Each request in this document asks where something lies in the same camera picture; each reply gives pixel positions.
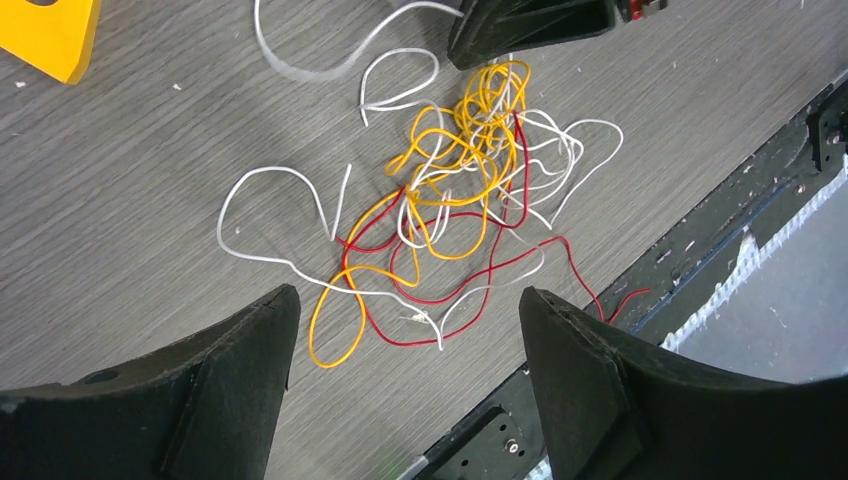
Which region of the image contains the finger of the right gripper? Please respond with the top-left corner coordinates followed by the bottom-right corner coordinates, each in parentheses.
top-left (447, 0), bottom-right (617, 70)

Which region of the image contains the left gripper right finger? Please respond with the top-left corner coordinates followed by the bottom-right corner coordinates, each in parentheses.
top-left (519, 287), bottom-right (847, 479)

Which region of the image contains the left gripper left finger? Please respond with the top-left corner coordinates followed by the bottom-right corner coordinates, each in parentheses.
top-left (1, 285), bottom-right (301, 479)

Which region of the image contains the red wire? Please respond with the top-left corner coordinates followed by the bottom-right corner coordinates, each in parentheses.
top-left (334, 109), bottom-right (654, 348)

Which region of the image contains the white wire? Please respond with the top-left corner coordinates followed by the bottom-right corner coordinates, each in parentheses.
top-left (216, 0), bottom-right (625, 352)

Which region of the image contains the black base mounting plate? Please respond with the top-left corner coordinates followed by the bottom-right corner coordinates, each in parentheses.
top-left (406, 84), bottom-right (847, 479)

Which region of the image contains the yellow triangular plastic stand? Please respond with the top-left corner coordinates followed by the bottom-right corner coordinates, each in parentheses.
top-left (1, 0), bottom-right (102, 85)

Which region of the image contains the white perforated cable duct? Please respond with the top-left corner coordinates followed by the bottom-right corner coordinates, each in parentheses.
top-left (659, 168), bottom-right (847, 352)

